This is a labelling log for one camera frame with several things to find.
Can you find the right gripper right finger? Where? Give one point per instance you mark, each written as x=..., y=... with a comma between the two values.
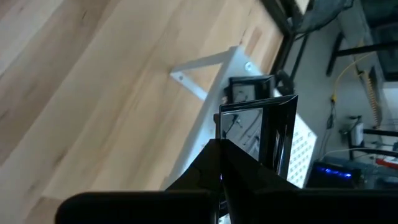
x=245, y=174

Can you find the black square mini plate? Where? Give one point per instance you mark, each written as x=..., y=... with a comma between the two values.
x=276, y=133
x=245, y=91

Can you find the black computer blue light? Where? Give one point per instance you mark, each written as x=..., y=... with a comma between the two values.
x=335, y=172

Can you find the red flat object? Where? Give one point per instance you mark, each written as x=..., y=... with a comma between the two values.
x=388, y=162

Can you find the black rolling monitor stand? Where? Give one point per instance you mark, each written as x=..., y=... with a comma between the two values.
x=382, y=132

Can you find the white perforated metal shelf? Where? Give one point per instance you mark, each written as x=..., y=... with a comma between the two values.
x=203, y=133

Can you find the white power adapter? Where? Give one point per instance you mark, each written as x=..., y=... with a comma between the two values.
x=357, y=133

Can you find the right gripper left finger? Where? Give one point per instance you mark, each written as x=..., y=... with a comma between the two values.
x=205, y=174

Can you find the dark metal workbench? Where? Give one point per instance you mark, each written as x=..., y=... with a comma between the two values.
x=367, y=49

